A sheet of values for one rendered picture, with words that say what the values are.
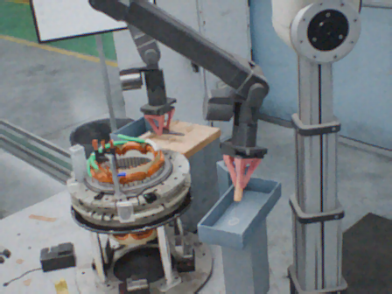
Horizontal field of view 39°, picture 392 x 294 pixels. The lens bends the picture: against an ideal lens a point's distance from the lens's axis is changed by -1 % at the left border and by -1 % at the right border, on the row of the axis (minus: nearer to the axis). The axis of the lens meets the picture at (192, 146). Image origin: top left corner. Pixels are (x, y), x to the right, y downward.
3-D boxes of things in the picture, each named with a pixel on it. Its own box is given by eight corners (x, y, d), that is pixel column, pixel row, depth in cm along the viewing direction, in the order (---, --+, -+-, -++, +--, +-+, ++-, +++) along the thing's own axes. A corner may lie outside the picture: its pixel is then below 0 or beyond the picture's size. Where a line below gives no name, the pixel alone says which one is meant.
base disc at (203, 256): (49, 273, 159) (49, 270, 158) (150, 214, 182) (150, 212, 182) (135, 336, 133) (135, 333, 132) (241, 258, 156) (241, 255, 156)
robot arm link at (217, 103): (268, 87, 118) (259, 67, 125) (214, 83, 116) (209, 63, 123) (255, 132, 125) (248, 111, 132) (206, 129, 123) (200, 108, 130)
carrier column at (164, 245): (163, 284, 148) (152, 219, 139) (170, 280, 149) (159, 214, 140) (169, 289, 146) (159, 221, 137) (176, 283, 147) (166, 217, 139)
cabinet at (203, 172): (145, 220, 182) (134, 148, 171) (180, 193, 195) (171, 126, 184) (193, 235, 171) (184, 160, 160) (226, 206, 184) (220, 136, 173)
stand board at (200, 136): (133, 148, 171) (132, 141, 170) (171, 125, 185) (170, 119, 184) (185, 160, 160) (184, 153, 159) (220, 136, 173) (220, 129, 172)
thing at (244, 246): (248, 333, 131) (241, 234, 119) (208, 322, 136) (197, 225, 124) (284, 272, 150) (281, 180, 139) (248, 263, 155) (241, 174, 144)
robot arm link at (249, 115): (263, 97, 124) (255, 95, 129) (234, 95, 123) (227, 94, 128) (261, 128, 125) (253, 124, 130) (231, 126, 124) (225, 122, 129)
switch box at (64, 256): (44, 261, 167) (39, 245, 165) (76, 255, 168) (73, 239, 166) (42, 273, 161) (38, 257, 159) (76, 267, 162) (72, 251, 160)
